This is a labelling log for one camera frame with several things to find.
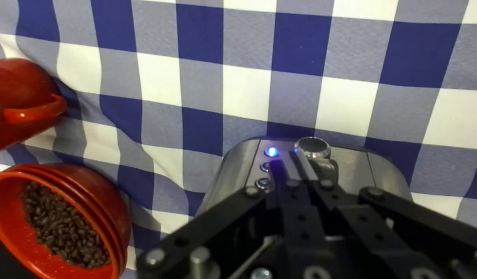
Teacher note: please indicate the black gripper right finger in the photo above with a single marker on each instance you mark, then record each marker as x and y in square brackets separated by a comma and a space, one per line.
[383, 222]

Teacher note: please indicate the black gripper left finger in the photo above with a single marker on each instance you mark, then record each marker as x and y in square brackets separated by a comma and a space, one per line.
[233, 222]

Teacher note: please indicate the silver toaster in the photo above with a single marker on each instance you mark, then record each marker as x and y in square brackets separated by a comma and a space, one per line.
[239, 165]

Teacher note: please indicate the red bowl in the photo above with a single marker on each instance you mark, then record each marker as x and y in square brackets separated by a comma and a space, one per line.
[101, 207]

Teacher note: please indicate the blue white checkered tablecloth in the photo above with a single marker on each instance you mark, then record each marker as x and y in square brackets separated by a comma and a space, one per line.
[208, 88]

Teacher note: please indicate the coffee beans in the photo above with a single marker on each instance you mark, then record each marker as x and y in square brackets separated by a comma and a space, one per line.
[63, 227]

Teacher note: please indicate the red ceramic mug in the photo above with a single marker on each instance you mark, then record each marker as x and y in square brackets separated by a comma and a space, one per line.
[16, 98]

